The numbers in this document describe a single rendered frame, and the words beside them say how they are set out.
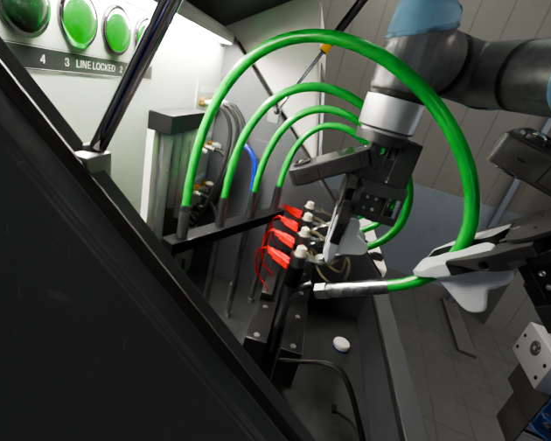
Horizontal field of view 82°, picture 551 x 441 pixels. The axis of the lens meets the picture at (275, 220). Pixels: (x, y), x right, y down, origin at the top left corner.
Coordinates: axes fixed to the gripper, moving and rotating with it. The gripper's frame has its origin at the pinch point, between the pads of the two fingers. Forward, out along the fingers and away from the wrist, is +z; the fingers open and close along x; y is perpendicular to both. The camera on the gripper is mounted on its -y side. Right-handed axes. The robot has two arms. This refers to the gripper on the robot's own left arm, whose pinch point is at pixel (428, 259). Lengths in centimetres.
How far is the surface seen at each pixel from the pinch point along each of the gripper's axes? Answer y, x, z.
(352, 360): 23.9, 16.2, 39.9
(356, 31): -123, 205, 94
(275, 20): -53, 26, 22
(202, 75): -44, 5, 28
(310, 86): -28.1, 8.6, 9.5
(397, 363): 21.8, 12.7, 23.7
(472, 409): 124, 123, 95
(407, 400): 24.2, 6.5, 19.5
